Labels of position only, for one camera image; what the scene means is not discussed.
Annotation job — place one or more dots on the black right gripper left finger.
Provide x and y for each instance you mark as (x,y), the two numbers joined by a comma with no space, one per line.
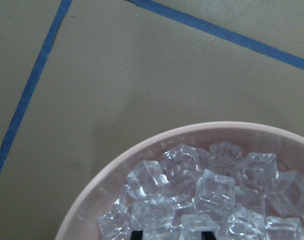
(137,235)

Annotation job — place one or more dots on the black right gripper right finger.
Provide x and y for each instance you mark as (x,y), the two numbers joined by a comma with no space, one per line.
(207,235)

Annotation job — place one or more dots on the clear ice cubes pile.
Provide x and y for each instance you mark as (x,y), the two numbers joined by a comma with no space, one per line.
(236,196)

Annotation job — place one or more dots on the pink bowl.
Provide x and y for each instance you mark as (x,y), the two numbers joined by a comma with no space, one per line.
(99,195)

